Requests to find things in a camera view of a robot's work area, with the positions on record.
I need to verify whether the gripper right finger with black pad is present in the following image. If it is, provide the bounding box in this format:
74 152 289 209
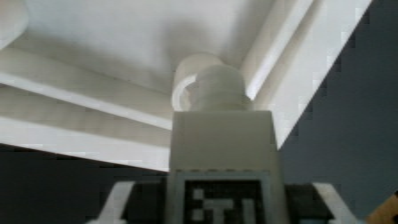
284 182 364 224

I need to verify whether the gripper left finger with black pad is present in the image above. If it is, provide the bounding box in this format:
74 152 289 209
85 181 165 224

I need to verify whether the white leg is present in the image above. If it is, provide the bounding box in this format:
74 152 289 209
163 63 289 224

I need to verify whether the white square tabletop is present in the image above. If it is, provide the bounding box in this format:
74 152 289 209
0 0 375 171

